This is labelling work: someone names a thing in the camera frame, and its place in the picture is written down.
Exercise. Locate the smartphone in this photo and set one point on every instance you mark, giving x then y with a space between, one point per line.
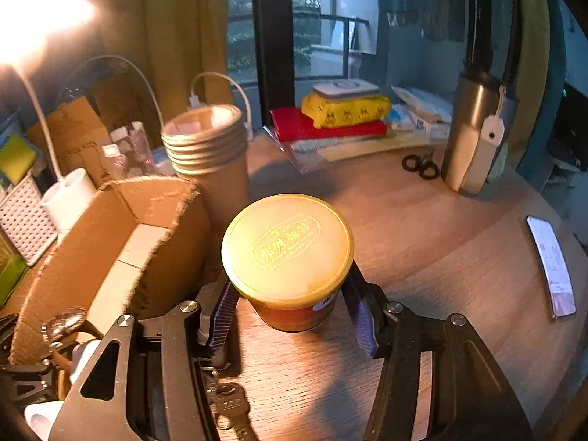
551 266

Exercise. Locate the metal keys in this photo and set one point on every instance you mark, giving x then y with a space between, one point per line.
227 404

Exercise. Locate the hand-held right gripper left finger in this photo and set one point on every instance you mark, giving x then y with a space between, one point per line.
225 314

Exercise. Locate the white wall charger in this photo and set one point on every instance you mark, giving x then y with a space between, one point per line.
194 102

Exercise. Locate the white desk lamp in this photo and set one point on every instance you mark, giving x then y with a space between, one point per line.
69 197

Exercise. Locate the small clear bottles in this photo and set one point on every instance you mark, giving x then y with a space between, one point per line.
128 147

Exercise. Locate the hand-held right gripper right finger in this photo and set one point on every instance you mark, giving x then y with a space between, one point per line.
363 324

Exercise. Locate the red can with gold lid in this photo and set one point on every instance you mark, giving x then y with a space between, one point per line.
287 248

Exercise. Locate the yellow sponge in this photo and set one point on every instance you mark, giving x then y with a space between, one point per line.
16 158

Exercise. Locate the white paper tag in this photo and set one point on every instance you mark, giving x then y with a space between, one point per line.
490 129

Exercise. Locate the cardboard box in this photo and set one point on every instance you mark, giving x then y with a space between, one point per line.
69 262

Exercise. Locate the yellow curtain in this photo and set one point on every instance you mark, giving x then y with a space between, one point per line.
174 32

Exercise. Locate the hanging dark clothing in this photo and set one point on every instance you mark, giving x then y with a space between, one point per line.
422 0

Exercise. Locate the white plastic basket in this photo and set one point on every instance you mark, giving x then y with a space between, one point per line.
25 229

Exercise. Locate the brown cardboard lamp carton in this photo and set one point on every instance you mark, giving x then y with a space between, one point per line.
73 133

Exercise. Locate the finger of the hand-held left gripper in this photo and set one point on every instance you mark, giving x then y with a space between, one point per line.
23 376
8 326

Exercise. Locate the pile of white papers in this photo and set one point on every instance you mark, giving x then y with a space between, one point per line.
422 110

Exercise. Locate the white flat device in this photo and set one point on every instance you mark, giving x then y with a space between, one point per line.
344 89

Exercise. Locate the clear plastic folder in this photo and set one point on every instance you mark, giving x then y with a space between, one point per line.
321 154

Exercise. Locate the stainless steel tumbler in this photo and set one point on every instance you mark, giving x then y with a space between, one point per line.
468 142

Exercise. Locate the stack of brown paper cups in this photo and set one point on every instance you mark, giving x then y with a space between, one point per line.
211 147

